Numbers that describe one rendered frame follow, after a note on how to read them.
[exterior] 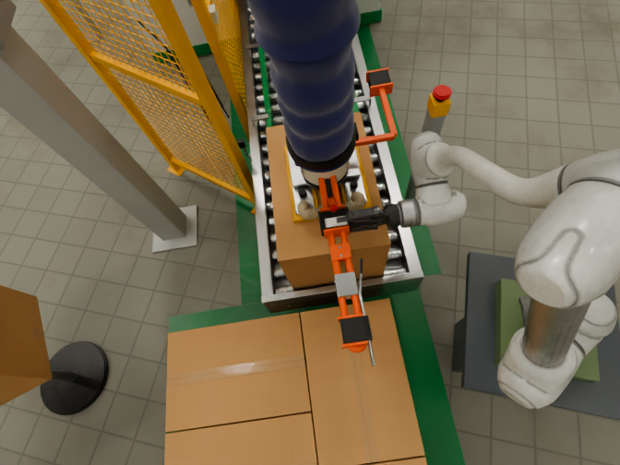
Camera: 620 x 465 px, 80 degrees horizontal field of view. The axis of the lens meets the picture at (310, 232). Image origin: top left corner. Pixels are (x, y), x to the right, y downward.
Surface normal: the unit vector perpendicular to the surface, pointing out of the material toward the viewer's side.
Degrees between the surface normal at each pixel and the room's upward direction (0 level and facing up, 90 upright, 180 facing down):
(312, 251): 0
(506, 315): 0
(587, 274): 32
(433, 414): 0
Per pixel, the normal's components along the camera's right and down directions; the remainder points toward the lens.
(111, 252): -0.11, -0.40
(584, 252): -0.26, -0.21
